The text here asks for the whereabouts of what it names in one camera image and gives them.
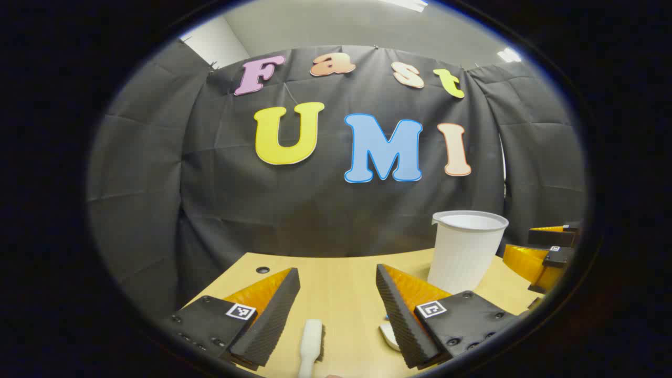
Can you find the wooden desktop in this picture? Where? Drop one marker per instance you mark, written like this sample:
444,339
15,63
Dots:
341,294

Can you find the white ribbed garbage bin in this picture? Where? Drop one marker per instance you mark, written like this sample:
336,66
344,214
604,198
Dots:
462,252

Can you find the small white broom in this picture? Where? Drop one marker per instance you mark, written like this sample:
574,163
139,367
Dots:
310,341

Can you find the white grey dustpan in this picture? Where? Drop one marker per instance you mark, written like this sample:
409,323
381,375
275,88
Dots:
389,337

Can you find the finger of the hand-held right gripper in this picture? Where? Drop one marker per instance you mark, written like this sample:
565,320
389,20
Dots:
530,262
551,237

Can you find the black backdrop cloth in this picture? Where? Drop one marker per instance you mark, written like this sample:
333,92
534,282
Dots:
294,210

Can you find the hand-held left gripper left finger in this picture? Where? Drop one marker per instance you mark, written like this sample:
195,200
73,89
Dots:
270,320

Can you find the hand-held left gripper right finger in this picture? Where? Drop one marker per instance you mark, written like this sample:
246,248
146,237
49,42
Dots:
395,315

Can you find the ceiling light panel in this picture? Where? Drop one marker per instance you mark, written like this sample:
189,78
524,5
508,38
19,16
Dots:
509,54
407,4

